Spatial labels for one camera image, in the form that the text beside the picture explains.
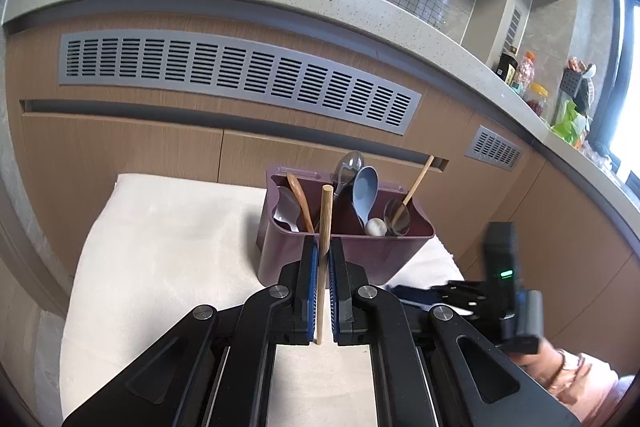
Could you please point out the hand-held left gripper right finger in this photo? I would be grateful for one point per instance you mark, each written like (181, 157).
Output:
(334, 307)

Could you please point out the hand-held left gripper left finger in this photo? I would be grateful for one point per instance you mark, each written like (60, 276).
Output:
(313, 287)

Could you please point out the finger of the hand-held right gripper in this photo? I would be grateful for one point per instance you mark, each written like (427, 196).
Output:
(415, 298)
(460, 294)

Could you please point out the maroon plastic utensil holder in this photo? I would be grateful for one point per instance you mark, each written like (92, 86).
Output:
(350, 257)

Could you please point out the wooden chopstick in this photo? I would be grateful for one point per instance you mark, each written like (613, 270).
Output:
(326, 217)
(420, 179)

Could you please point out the white ceramic spoon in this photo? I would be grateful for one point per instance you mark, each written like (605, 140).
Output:
(286, 213)

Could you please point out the wooden spoon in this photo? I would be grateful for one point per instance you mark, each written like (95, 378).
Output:
(299, 197)

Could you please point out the blue-grey plastic spoon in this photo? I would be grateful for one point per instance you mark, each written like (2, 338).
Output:
(365, 192)

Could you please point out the person's right hand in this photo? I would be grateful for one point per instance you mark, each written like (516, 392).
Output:
(540, 364)

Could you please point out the small grey vent grille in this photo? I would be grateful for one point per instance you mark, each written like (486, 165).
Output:
(494, 148)

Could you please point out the green packet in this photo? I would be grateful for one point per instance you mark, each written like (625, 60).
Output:
(569, 122)

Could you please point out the white table cloth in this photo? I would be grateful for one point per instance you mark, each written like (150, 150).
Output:
(165, 257)

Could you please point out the yellow-lidded jar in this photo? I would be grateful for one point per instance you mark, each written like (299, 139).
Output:
(538, 102)

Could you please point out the black utensil rack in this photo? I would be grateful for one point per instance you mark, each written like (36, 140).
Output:
(575, 82)

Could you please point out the dark sauce bottle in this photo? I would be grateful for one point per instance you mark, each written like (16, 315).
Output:
(506, 67)

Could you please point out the window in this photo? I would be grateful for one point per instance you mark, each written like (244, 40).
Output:
(627, 97)

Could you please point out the large grey vent grille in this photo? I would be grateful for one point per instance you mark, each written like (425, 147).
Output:
(240, 77)

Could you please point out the white louvered panel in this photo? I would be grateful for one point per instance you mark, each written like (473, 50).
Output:
(514, 29)

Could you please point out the wooden kitchen cabinet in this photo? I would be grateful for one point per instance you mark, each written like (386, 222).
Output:
(125, 147)

